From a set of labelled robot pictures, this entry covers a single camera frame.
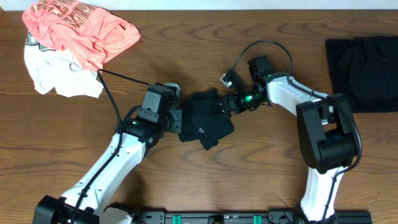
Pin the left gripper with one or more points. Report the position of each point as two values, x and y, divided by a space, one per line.
176 127

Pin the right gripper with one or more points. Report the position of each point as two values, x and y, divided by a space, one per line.
226 106

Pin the black t-shirt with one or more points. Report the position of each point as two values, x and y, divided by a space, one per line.
204 119

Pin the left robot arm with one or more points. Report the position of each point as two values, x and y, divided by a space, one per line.
141 129

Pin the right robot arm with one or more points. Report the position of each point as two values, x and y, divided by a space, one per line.
329 140

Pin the orange t-shirt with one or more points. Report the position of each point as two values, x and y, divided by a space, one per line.
92 34

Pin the folded black garment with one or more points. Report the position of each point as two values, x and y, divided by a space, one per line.
364 69

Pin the white t-shirt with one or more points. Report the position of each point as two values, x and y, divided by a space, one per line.
58 70

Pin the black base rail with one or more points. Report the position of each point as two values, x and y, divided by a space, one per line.
217 217

